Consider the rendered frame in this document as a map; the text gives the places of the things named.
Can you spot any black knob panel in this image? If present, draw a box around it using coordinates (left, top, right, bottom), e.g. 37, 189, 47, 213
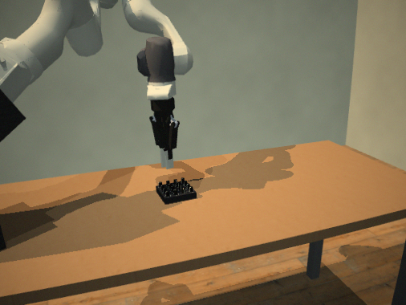
156, 177, 197, 204

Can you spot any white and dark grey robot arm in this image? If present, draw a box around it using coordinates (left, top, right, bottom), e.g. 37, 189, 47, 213
0, 0, 193, 103

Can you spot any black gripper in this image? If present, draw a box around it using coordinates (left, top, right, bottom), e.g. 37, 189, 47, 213
149, 97, 180, 169

